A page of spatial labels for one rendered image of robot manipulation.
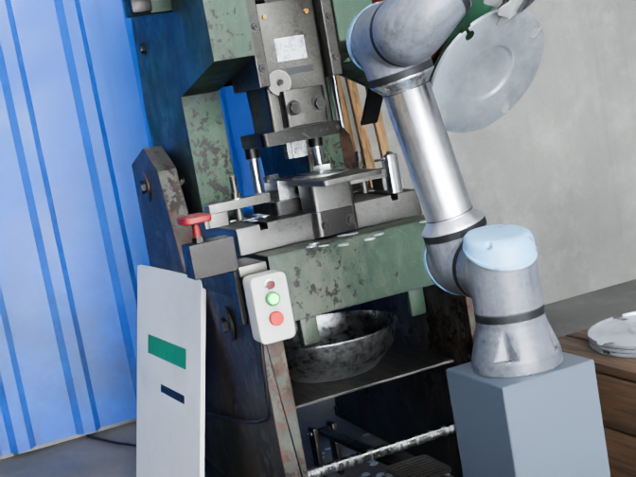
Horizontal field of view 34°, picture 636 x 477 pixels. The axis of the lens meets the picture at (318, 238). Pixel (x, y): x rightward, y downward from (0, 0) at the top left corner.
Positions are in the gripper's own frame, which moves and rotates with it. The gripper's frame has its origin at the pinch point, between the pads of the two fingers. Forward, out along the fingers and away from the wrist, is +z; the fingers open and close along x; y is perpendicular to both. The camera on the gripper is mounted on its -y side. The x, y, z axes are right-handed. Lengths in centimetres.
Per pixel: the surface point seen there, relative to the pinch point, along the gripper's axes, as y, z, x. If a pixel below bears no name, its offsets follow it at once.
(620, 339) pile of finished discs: -6, 38, 57
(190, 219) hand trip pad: 55, 48, -8
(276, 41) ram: 19, 30, -36
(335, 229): 20, 53, 1
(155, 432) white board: 38, 133, -10
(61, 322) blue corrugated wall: 23, 167, -76
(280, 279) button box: 45, 50, 11
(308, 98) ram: 16.6, 36.5, -23.8
